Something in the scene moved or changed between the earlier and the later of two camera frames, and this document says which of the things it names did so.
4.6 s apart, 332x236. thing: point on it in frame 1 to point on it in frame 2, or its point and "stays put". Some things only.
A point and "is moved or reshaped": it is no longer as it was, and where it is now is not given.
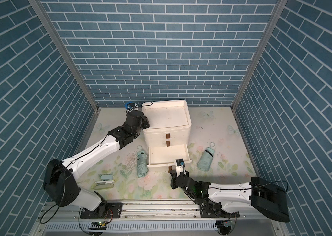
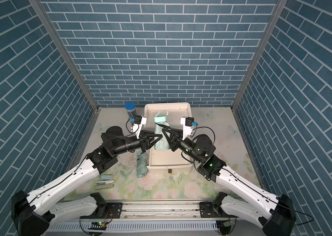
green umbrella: [142, 162] stays put
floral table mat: [219, 155] stays put
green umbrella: [206, 159] is moved or reshaped
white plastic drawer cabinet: [170, 123] stays put
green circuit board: [97, 225] stays put
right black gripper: [174, 179] to [178, 141]
